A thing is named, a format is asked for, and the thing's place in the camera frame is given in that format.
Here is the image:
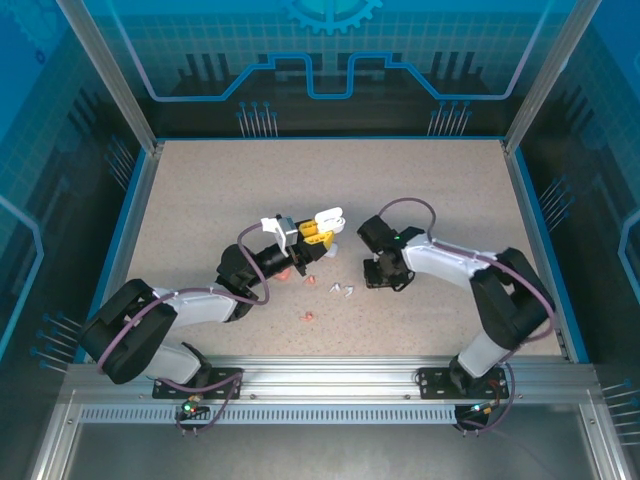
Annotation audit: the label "white earbud charging case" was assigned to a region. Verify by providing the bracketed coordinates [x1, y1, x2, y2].
[314, 206, 348, 259]

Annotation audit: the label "blue table edge strip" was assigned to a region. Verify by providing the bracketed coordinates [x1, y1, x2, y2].
[512, 147, 592, 364]
[73, 147, 150, 364]

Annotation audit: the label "grey metal base tray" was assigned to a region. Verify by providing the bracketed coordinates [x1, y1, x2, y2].
[29, 422, 619, 480]

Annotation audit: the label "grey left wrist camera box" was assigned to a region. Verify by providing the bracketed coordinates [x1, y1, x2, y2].
[276, 214, 302, 257]

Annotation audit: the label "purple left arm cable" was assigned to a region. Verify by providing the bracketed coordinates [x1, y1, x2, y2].
[97, 223, 272, 376]

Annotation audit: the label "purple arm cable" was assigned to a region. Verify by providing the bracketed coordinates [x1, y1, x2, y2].
[97, 223, 272, 376]
[377, 197, 557, 364]

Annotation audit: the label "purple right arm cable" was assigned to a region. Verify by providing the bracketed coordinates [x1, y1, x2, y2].
[377, 197, 557, 364]

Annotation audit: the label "aluminium mounting rail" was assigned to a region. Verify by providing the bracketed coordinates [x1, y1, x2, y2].
[63, 353, 604, 404]

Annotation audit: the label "aluminium side rail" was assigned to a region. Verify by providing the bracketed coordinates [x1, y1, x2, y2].
[115, 142, 166, 289]

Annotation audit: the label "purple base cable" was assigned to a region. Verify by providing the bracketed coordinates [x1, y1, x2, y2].
[159, 374, 245, 437]
[462, 362, 517, 437]

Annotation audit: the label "slotted metal cable duct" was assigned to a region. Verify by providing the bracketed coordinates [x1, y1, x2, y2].
[79, 405, 501, 426]

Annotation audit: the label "aluminium frame post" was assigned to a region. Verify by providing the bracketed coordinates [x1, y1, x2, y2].
[501, 0, 584, 156]
[55, 0, 166, 156]

